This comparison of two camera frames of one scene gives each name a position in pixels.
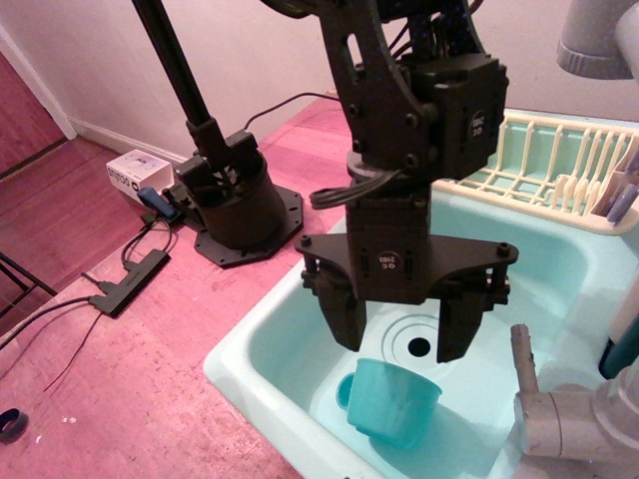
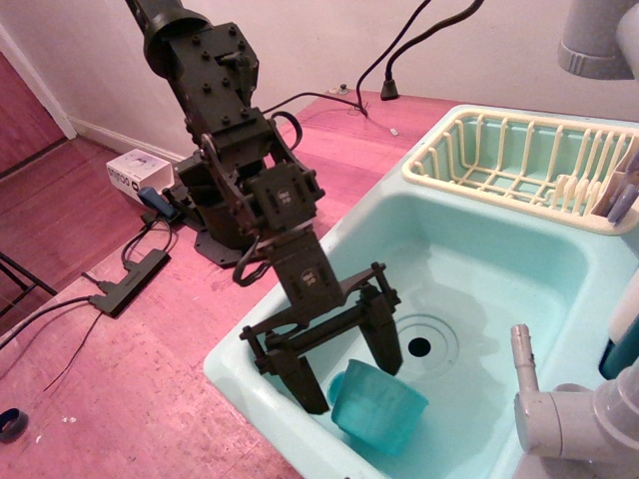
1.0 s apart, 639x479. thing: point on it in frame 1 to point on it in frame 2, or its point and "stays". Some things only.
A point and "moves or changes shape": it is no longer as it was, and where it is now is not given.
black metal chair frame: x=29 y=275 stays
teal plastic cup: x=388 y=403 moves or changes shape
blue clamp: x=150 y=197 stays
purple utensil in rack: x=629 y=193 stays
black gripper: x=388 y=253 to x=319 y=298
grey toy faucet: x=575 y=434 stays
